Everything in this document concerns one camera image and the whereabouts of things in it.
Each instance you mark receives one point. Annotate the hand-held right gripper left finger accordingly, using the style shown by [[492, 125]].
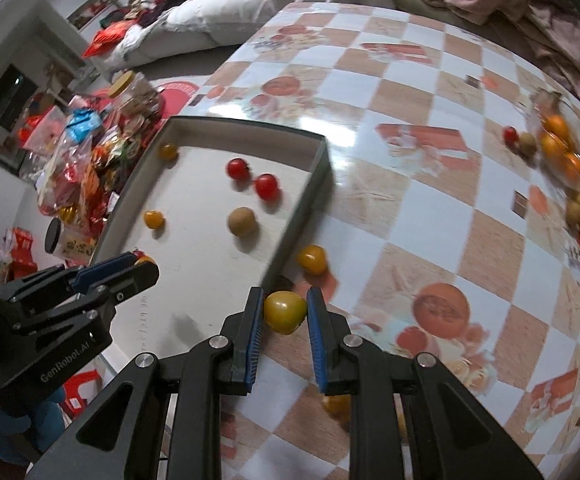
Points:
[[255, 345]]

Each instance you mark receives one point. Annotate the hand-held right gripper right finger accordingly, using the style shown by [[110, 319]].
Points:
[[316, 345]]

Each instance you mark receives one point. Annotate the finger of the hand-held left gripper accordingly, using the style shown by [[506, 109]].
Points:
[[119, 285], [44, 280]]

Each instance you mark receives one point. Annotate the shallow grey tray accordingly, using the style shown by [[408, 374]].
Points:
[[204, 260]]

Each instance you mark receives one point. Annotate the red cherry tomato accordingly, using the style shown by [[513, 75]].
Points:
[[510, 135], [267, 186], [237, 168]]

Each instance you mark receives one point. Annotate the jar with black lid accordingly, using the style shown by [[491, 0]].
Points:
[[62, 240]]

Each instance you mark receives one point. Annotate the red plastic stool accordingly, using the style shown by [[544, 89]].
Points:
[[82, 390]]

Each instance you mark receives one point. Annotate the pile of snack packets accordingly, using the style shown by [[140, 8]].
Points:
[[84, 160]]

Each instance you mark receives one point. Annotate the black screen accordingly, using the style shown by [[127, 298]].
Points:
[[12, 92]]

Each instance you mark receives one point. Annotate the plastic jar yellow lid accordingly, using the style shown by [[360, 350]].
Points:
[[129, 87]]

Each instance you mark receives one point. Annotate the red snack bag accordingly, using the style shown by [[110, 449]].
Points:
[[107, 40]]

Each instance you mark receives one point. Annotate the grey quilt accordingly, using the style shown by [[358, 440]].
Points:
[[229, 15]]

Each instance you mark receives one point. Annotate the brown kiwi left of bowl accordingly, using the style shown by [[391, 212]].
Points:
[[527, 144]]

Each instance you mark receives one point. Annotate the orange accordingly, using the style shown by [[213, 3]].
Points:
[[572, 165], [556, 125], [550, 147]]

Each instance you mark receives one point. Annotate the glass bowl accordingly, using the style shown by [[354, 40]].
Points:
[[540, 105]]

